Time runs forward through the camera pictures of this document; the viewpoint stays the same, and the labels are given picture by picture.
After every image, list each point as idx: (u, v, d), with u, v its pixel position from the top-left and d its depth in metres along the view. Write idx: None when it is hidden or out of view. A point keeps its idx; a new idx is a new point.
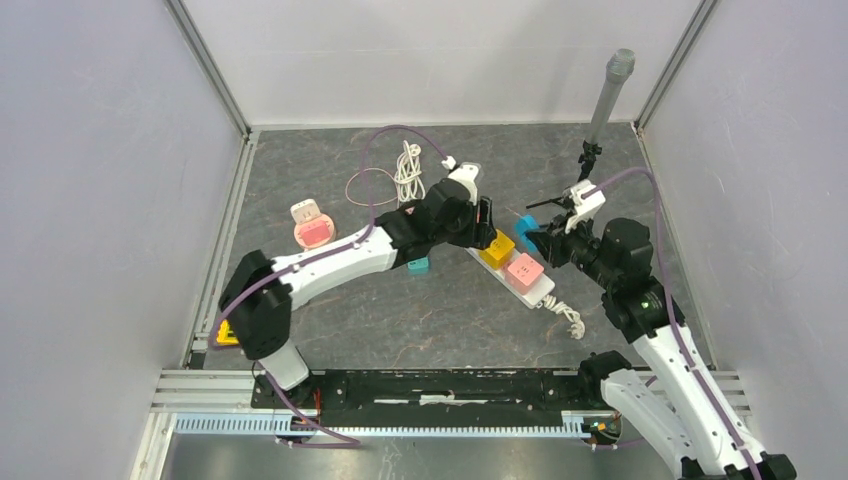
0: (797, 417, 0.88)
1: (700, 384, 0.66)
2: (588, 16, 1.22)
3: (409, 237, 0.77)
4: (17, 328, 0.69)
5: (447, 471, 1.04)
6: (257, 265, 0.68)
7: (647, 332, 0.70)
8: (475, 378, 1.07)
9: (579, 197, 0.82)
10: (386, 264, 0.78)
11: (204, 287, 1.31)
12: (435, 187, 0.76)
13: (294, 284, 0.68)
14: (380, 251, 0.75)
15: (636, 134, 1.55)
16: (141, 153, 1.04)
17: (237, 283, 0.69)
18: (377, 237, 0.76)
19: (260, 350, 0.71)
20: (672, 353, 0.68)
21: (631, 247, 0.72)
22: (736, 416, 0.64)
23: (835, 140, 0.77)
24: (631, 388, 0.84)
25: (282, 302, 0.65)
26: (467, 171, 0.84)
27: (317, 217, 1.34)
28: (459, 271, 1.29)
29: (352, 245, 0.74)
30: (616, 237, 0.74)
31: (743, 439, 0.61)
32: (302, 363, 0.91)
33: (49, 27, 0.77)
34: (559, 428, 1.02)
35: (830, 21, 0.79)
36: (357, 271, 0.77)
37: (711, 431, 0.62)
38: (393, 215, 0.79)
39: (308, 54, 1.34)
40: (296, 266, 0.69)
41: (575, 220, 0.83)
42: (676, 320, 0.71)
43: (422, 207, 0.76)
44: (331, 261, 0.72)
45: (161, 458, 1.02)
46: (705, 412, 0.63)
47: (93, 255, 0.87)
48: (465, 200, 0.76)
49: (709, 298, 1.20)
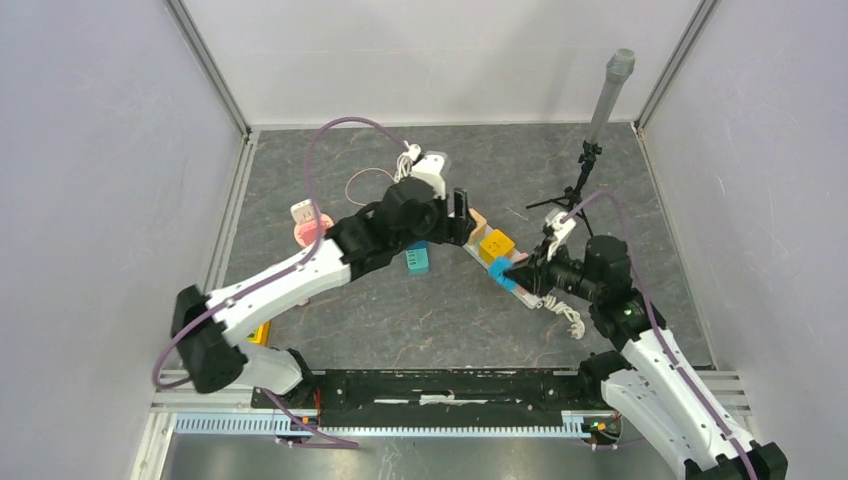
0: (798, 418, 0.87)
1: (687, 380, 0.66)
2: (588, 15, 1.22)
3: (366, 247, 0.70)
4: (17, 327, 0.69)
5: (447, 471, 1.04)
6: (192, 302, 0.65)
7: (630, 336, 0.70)
8: (475, 378, 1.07)
9: (558, 222, 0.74)
10: (341, 279, 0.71)
11: (203, 287, 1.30)
12: (392, 188, 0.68)
13: (228, 322, 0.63)
14: (326, 271, 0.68)
15: (636, 133, 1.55)
16: (140, 153, 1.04)
17: (177, 321, 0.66)
18: (325, 255, 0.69)
19: (217, 384, 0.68)
20: (656, 353, 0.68)
21: (612, 259, 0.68)
22: (722, 408, 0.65)
23: (834, 139, 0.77)
24: (631, 388, 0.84)
25: (216, 343, 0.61)
26: (432, 163, 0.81)
27: (317, 217, 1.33)
28: (459, 271, 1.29)
29: (295, 267, 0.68)
30: (596, 251, 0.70)
31: (731, 430, 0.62)
32: (292, 370, 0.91)
33: (49, 27, 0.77)
34: (559, 428, 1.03)
35: (830, 21, 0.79)
36: (306, 292, 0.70)
37: (701, 424, 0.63)
38: (347, 223, 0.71)
39: (308, 54, 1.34)
40: (230, 301, 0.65)
41: (555, 247, 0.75)
42: (657, 323, 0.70)
43: (379, 212, 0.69)
44: (272, 287, 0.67)
45: (161, 458, 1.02)
46: (695, 408, 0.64)
47: (94, 255, 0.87)
48: (425, 201, 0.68)
49: (708, 298, 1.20)
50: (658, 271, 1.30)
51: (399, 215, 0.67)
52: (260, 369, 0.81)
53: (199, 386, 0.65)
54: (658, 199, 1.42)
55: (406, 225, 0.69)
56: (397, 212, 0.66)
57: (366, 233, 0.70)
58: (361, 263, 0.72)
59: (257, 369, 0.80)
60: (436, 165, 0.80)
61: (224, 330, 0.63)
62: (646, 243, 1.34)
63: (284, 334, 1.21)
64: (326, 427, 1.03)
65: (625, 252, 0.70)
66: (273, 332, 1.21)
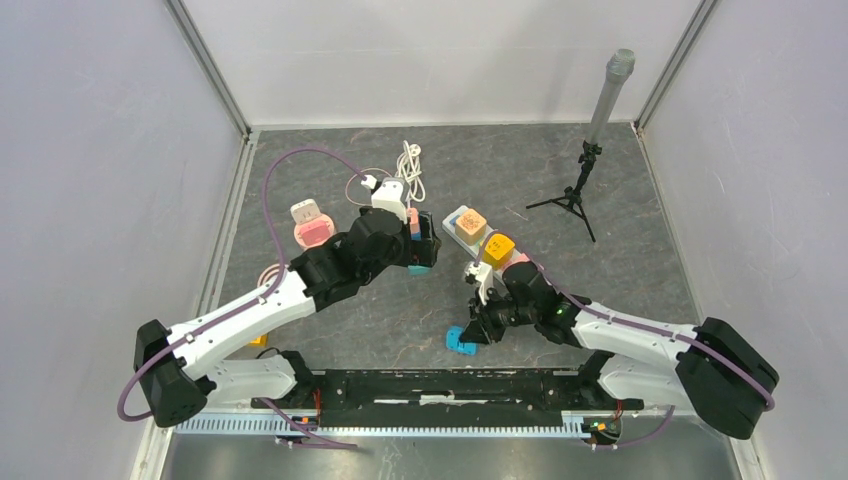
0: (802, 417, 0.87)
1: (622, 324, 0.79)
2: (587, 16, 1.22)
3: (330, 277, 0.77)
4: (18, 327, 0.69)
5: (447, 471, 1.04)
6: (151, 339, 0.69)
7: (570, 326, 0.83)
8: (475, 378, 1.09)
9: (474, 268, 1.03)
10: (307, 309, 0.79)
11: (203, 287, 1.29)
12: (359, 221, 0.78)
13: (186, 359, 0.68)
14: (291, 301, 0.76)
15: (636, 133, 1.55)
16: (140, 153, 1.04)
17: (138, 357, 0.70)
18: (287, 286, 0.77)
19: (180, 417, 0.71)
20: (593, 321, 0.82)
21: (527, 279, 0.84)
22: (661, 323, 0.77)
23: (834, 140, 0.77)
24: (622, 369, 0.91)
25: (174, 379, 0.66)
26: (391, 189, 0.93)
27: (317, 217, 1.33)
28: (459, 271, 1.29)
29: (258, 300, 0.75)
30: (512, 279, 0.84)
31: (672, 331, 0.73)
32: (274, 374, 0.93)
33: (49, 27, 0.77)
34: (559, 428, 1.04)
35: (830, 21, 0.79)
36: (271, 324, 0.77)
37: (652, 344, 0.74)
38: (313, 254, 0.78)
39: (308, 54, 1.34)
40: (190, 336, 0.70)
41: (482, 289, 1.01)
42: (581, 303, 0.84)
43: (346, 242, 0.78)
44: (235, 320, 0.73)
45: (161, 458, 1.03)
46: (641, 335, 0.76)
47: (94, 257, 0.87)
48: (388, 236, 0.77)
49: (709, 298, 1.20)
50: (658, 270, 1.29)
51: (364, 246, 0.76)
52: (234, 389, 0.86)
53: (159, 419, 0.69)
54: (658, 199, 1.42)
55: (370, 256, 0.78)
56: (363, 243, 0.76)
57: (331, 265, 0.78)
58: (326, 293, 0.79)
59: (232, 389, 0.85)
60: (396, 192, 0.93)
61: (184, 366, 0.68)
62: (646, 243, 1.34)
63: (284, 334, 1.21)
64: (322, 428, 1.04)
65: (532, 269, 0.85)
66: (273, 332, 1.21)
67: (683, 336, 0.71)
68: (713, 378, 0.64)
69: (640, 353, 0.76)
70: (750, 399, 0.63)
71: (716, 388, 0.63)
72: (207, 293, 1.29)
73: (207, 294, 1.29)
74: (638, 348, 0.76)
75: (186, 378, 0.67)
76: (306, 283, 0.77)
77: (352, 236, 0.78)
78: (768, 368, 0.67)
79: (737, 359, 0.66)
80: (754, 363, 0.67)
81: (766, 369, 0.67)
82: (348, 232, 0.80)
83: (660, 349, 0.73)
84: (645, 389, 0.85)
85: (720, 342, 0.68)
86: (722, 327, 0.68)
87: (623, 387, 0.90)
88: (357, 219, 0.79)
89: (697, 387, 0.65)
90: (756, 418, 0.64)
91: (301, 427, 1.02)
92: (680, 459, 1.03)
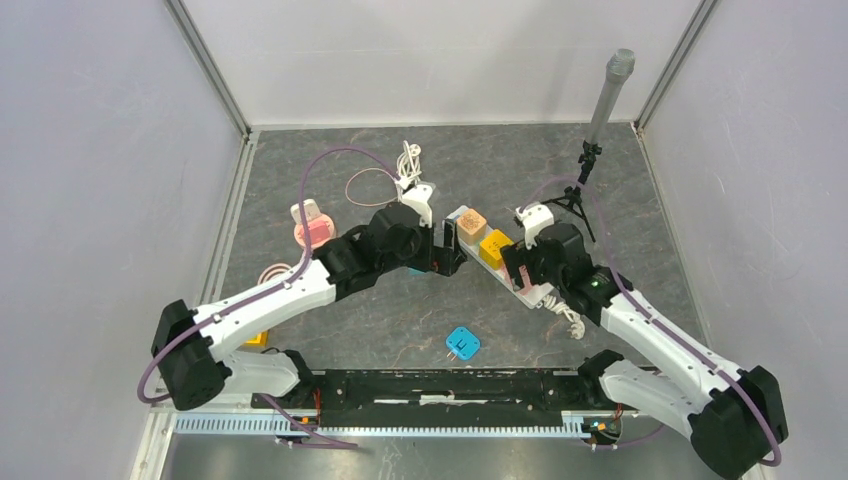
0: (803, 418, 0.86)
1: (662, 330, 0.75)
2: (587, 16, 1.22)
3: (352, 266, 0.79)
4: (17, 328, 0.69)
5: (447, 471, 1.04)
6: (179, 317, 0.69)
7: (602, 302, 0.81)
8: (475, 378, 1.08)
9: (525, 213, 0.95)
10: (327, 298, 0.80)
11: (203, 287, 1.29)
12: (379, 212, 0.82)
13: (213, 338, 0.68)
14: (314, 289, 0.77)
15: (636, 133, 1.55)
16: (140, 153, 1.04)
17: (161, 336, 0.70)
18: (312, 273, 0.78)
19: (196, 401, 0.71)
20: (630, 313, 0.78)
21: (563, 239, 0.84)
22: (704, 348, 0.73)
23: (834, 141, 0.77)
24: (626, 375, 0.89)
25: (202, 358, 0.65)
26: (421, 192, 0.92)
27: (317, 217, 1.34)
28: (459, 271, 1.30)
29: (283, 285, 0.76)
30: (549, 237, 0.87)
31: (716, 365, 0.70)
32: (283, 372, 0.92)
33: (50, 29, 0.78)
34: (559, 428, 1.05)
35: (829, 22, 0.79)
36: (293, 311, 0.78)
37: (688, 367, 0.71)
38: (333, 245, 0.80)
39: (308, 54, 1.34)
40: (217, 316, 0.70)
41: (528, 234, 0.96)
42: (625, 287, 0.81)
43: (367, 234, 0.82)
44: (259, 304, 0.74)
45: (161, 458, 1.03)
46: (679, 353, 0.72)
47: (92, 259, 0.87)
48: (408, 228, 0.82)
49: (709, 298, 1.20)
50: (658, 270, 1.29)
51: (385, 235, 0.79)
52: (245, 380, 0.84)
53: (179, 401, 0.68)
54: (658, 199, 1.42)
55: (389, 248, 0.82)
56: (383, 234, 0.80)
57: (351, 255, 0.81)
58: (347, 283, 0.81)
59: (243, 379, 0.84)
60: (425, 195, 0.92)
61: (210, 346, 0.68)
62: (646, 243, 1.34)
63: (284, 334, 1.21)
64: (321, 427, 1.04)
65: (573, 231, 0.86)
66: (273, 332, 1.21)
67: (726, 374, 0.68)
68: (739, 424, 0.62)
69: (669, 368, 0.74)
70: (754, 451, 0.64)
71: (737, 433, 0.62)
72: (207, 292, 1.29)
73: (207, 293, 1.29)
74: (671, 363, 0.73)
75: (210, 357, 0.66)
76: (328, 271, 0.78)
77: (372, 228, 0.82)
78: (782, 427, 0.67)
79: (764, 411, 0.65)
80: (776, 419, 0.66)
81: (781, 427, 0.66)
82: (368, 224, 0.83)
83: (695, 376, 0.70)
84: (644, 401, 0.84)
85: (760, 391, 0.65)
86: (768, 381, 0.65)
87: (621, 390, 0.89)
88: (377, 212, 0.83)
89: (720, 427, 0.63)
90: (750, 466, 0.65)
91: (307, 428, 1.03)
92: (681, 459, 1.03)
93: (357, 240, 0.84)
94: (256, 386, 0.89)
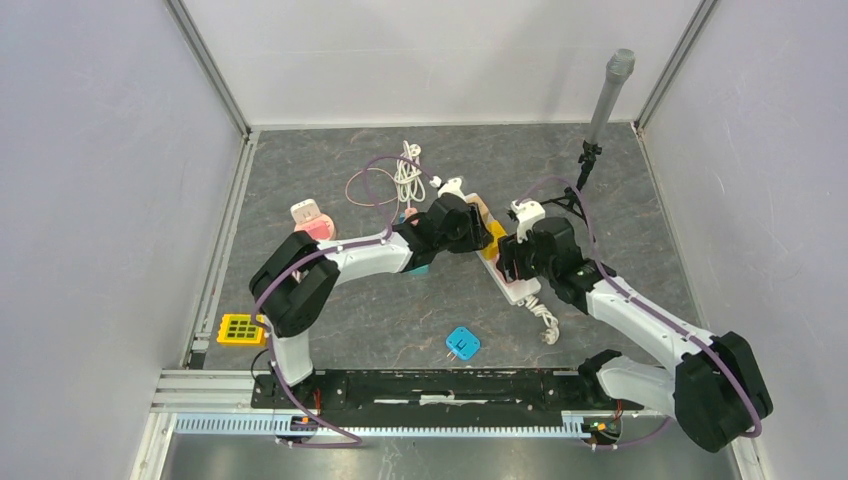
0: (805, 419, 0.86)
1: (640, 306, 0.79)
2: (588, 16, 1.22)
3: (418, 246, 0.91)
4: (18, 329, 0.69)
5: (446, 471, 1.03)
6: (306, 243, 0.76)
7: (585, 288, 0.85)
8: (475, 378, 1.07)
9: (519, 207, 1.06)
10: (398, 266, 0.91)
11: (203, 287, 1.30)
12: (437, 201, 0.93)
13: (337, 262, 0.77)
14: (400, 249, 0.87)
15: (636, 133, 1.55)
16: (142, 153, 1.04)
17: (280, 261, 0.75)
18: (397, 239, 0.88)
19: (294, 329, 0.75)
20: (610, 294, 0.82)
21: (555, 232, 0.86)
22: (681, 320, 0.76)
23: (834, 140, 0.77)
24: (619, 365, 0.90)
25: (325, 277, 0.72)
26: (452, 184, 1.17)
27: (317, 217, 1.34)
28: (459, 271, 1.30)
29: (381, 240, 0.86)
30: (541, 229, 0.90)
31: (688, 331, 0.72)
32: (308, 358, 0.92)
33: (50, 29, 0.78)
34: (559, 428, 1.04)
35: (829, 23, 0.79)
36: (379, 265, 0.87)
37: (661, 336, 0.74)
38: (404, 227, 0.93)
39: (308, 55, 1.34)
40: (340, 247, 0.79)
41: (522, 227, 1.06)
42: (608, 274, 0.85)
43: (426, 219, 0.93)
44: (367, 249, 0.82)
45: (161, 459, 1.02)
46: (653, 324, 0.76)
47: (92, 258, 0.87)
48: (461, 212, 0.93)
49: (710, 298, 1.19)
50: (658, 270, 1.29)
51: (444, 219, 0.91)
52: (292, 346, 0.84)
53: (283, 325, 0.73)
54: (659, 199, 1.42)
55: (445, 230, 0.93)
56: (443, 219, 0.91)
57: (413, 236, 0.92)
58: (413, 261, 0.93)
59: (295, 344, 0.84)
60: (455, 186, 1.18)
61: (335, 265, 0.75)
62: (646, 243, 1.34)
63: None
64: (349, 427, 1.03)
65: (564, 224, 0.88)
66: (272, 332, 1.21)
67: (697, 339, 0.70)
68: (712, 384, 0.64)
69: (647, 340, 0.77)
70: (735, 419, 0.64)
71: (709, 392, 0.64)
72: (207, 293, 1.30)
73: (207, 294, 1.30)
74: (646, 334, 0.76)
75: (333, 276, 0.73)
76: (405, 241, 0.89)
77: (431, 213, 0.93)
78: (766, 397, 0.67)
79: (739, 376, 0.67)
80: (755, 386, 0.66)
81: (764, 398, 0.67)
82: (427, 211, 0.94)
83: (668, 343, 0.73)
84: (636, 390, 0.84)
85: (732, 356, 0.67)
86: (739, 345, 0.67)
87: (617, 385, 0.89)
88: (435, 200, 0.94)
89: (692, 388, 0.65)
90: (732, 437, 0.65)
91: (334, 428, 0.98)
92: (682, 460, 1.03)
93: (417, 225, 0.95)
94: (291, 361, 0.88)
